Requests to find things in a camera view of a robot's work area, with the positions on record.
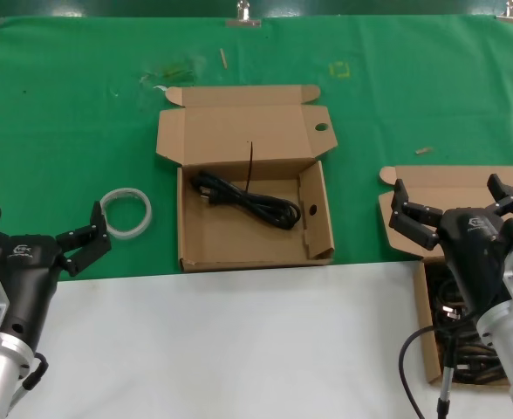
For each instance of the silver binder clip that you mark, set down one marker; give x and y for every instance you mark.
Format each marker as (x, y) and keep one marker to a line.
(243, 22)
(511, 16)

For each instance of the small wooden stick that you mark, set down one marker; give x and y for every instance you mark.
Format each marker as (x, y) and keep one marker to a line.
(223, 57)

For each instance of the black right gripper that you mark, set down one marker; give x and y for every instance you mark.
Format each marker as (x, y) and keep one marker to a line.
(474, 257)

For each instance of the open cardboard box with hole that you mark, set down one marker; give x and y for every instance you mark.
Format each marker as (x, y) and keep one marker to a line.
(248, 122)

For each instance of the green table cloth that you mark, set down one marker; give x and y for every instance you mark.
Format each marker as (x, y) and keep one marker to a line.
(64, 109)

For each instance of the small wood scrap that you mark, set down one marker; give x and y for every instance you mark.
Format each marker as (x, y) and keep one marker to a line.
(423, 150)

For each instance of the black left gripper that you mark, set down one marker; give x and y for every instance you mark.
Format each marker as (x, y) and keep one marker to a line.
(29, 279)

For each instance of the clear plastic bag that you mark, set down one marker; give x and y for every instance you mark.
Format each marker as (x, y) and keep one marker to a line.
(173, 72)

